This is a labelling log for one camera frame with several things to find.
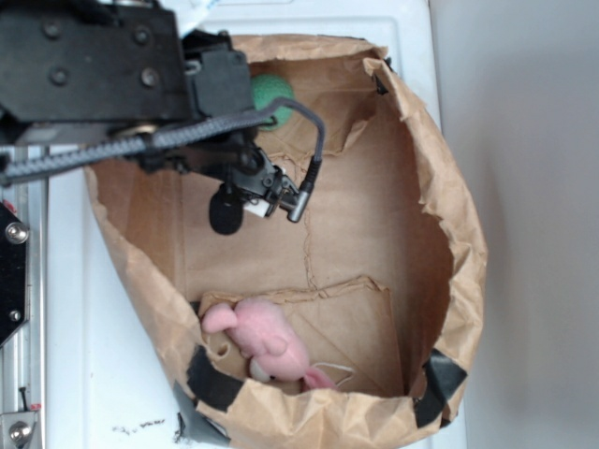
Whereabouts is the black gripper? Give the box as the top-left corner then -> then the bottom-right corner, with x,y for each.
135,30 -> 262,179

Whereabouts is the green foam ball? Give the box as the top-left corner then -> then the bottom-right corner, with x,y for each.
251,74 -> 295,131

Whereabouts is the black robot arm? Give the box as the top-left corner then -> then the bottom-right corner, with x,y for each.
1,1 -> 264,184

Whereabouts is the brown paper bag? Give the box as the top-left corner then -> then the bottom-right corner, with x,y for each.
85,35 -> 488,448

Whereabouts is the pink plush pig toy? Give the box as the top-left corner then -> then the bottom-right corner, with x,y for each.
200,297 -> 355,392

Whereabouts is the white plastic tray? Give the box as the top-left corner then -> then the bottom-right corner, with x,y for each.
42,1 -> 440,448

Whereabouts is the grey braided cable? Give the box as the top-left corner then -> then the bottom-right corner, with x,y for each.
0,97 -> 328,225

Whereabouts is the black metal bracket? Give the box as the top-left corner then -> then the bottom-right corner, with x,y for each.
0,202 -> 30,347

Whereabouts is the aluminium frame rail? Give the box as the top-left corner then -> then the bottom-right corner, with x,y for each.
0,143 -> 51,449

